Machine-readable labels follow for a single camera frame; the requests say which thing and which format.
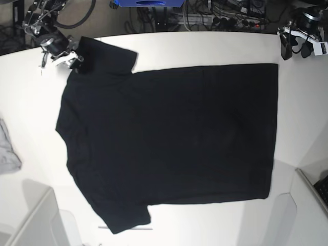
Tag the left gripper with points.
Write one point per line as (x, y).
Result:
(304, 25)

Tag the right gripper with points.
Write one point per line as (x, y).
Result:
(62, 49)

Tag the black T-shirt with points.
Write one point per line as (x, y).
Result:
(191, 135)

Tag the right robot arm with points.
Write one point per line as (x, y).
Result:
(41, 24)

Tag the blue plastic bin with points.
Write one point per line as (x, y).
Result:
(150, 3)

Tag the power strip with plugs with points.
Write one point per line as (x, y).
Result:
(221, 22)

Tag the grey cloth at left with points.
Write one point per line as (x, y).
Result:
(10, 162)

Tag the black keyboard at right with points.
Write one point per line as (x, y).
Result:
(321, 188)

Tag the white box lower right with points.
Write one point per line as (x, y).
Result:
(298, 217)

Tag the white box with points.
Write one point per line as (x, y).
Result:
(30, 216)
(298, 217)

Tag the white box lower left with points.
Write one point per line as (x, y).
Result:
(30, 216)

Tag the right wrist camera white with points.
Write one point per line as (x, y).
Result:
(48, 66)

